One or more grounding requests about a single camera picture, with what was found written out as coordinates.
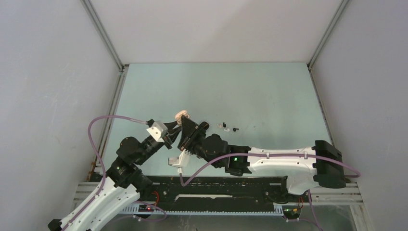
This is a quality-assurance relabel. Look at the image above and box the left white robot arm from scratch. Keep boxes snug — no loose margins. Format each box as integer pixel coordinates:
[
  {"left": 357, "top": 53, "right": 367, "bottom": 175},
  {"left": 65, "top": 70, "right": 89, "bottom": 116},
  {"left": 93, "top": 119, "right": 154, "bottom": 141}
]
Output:
[{"left": 48, "top": 119, "right": 181, "bottom": 231}]

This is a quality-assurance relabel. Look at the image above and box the beige earbud charging case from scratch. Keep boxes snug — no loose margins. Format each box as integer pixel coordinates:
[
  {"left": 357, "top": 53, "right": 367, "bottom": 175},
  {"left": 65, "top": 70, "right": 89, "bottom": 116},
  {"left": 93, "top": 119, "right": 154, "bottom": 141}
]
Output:
[{"left": 175, "top": 110, "right": 190, "bottom": 120}]

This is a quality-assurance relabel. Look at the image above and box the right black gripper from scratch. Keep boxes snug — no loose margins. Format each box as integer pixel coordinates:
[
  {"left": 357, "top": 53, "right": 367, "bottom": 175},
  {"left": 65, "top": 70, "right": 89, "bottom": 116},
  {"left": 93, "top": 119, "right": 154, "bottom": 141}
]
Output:
[{"left": 178, "top": 115, "right": 221, "bottom": 169}]

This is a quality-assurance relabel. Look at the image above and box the black earbud charging case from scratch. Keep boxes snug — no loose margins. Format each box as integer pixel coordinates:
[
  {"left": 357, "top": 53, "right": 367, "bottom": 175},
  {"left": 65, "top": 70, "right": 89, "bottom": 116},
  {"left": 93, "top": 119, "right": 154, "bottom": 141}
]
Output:
[{"left": 200, "top": 121, "right": 209, "bottom": 130}]

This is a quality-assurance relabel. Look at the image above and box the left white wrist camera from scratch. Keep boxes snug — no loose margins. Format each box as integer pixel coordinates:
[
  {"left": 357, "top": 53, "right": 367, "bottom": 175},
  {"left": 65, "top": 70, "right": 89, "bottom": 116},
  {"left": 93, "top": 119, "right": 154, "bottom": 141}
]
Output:
[{"left": 146, "top": 119, "right": 168, "bottom": 142}]

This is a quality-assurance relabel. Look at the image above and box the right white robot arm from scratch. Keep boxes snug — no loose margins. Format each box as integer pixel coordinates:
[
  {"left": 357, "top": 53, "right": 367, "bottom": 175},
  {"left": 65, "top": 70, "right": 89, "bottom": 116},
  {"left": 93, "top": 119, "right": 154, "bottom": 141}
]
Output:
[{"left": 176, "top": 115, "right": 346, "bottom": 201}]

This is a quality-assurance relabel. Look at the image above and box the white slotted cable duct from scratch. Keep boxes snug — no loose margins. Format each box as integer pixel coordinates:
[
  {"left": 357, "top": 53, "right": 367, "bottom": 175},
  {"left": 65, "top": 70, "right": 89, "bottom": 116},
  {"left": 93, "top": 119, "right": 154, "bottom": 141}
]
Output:
[{"left": 119, "top": 204, "right": 284, "bottom": 216}]

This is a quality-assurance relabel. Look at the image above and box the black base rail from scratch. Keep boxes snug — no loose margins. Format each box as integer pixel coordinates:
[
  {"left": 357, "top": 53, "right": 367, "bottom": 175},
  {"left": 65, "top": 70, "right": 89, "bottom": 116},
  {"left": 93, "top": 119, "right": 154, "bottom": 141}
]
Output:
[{"left": 141, "top": 176, "right": 309, "bottom": 213}]

